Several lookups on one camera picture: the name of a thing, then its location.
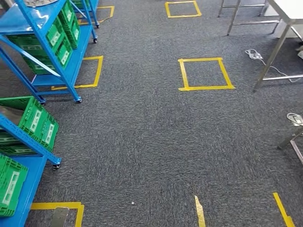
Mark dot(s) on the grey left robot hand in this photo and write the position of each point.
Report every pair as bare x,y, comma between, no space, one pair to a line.
60,217

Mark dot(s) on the blue metal shelf cart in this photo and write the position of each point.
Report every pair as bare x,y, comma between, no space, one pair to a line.
93,6
35,175
71,72

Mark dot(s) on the yellow floor tape square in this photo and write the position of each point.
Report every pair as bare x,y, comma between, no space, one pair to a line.
182,75
199,213
57,206
98,69

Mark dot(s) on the grey floor socket box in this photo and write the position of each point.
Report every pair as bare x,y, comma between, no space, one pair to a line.
295,119

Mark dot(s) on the steel table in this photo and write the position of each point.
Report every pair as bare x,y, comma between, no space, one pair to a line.
289,9

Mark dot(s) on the steel table frame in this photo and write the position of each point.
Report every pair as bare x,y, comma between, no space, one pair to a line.
233,18

